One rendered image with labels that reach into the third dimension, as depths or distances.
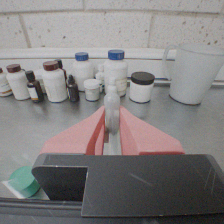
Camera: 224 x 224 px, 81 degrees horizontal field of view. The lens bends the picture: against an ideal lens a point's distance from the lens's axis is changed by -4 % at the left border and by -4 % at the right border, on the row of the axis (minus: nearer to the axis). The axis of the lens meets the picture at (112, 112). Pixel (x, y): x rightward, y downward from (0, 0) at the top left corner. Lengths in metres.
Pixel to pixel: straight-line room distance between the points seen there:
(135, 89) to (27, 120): 0.30
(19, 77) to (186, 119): 0.47
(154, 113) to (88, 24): 0.36
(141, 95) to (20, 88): 0.35
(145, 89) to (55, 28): 0.37
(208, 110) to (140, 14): 0.36
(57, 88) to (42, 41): 0.24
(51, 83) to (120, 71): 0.19
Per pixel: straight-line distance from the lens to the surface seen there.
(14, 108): 0.47
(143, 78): 0.39
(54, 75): 0.40
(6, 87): 0.54
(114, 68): 0.39
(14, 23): 0.64
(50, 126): 0.35
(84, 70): 0.44
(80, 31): 0.55
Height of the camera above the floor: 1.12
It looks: 37 degrees down
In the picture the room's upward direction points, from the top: 1 degrees clockwise
